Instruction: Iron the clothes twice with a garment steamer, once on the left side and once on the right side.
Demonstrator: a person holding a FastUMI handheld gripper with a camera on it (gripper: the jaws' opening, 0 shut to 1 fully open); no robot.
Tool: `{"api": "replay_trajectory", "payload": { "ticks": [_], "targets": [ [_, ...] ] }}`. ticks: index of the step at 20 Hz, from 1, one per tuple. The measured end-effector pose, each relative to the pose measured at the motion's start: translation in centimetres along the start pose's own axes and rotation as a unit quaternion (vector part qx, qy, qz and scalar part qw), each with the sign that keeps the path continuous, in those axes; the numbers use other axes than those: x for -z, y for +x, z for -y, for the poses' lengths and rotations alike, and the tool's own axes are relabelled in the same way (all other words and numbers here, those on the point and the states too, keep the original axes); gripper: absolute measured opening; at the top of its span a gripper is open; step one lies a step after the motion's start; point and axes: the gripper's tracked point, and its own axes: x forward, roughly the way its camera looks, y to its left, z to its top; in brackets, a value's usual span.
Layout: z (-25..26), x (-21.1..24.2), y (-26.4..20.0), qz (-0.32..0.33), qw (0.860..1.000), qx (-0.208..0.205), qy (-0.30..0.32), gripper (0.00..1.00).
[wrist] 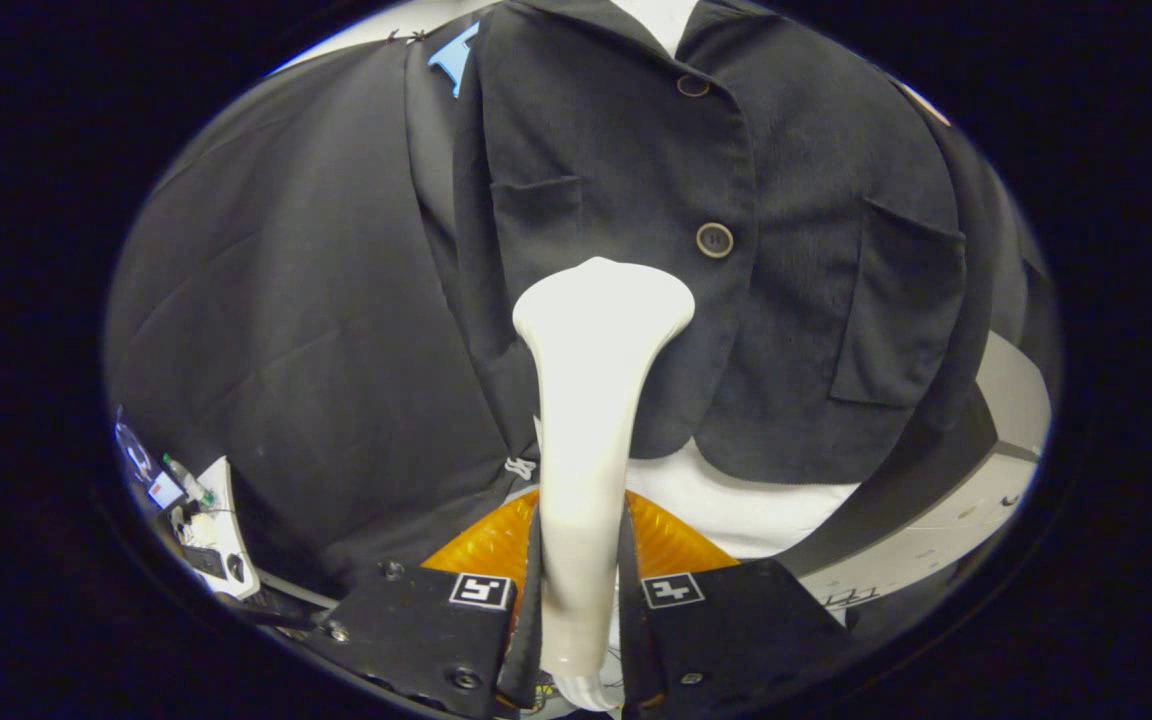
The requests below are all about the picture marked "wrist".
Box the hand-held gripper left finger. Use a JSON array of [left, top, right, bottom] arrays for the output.
[[301, 490, 543, 720]]

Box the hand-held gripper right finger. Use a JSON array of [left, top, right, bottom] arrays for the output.
[[621, 490, 862, 713]]

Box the white shirt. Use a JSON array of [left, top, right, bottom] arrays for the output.
[[534, 0, 862, 561]]

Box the white garment steamer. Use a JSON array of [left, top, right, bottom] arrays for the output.
[[513, 257, 696, 713]]

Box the black blazer jacket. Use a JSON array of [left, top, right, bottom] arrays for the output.
[[406, 0, 1027, 486]]

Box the white desk with electronics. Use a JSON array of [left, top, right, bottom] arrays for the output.
[[116, 405, 262, 601]]

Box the grey cabinet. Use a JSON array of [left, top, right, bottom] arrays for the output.
[[796, 330, 1052, 626]]

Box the black backdrop cloth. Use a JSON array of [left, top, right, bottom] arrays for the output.
[[104, 20, 1062, 601]]

